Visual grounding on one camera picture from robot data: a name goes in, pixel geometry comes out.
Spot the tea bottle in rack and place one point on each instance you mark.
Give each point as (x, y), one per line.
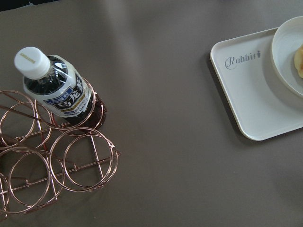
(54, 83)

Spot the white serving tray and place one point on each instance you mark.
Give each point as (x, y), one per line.
(262, 105)

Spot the white plate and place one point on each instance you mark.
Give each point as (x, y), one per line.
(287, 39)

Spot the copper wire bottle rack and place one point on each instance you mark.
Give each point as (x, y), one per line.
(41, 156)

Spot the braided ring bread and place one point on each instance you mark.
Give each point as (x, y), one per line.
(298, 61)

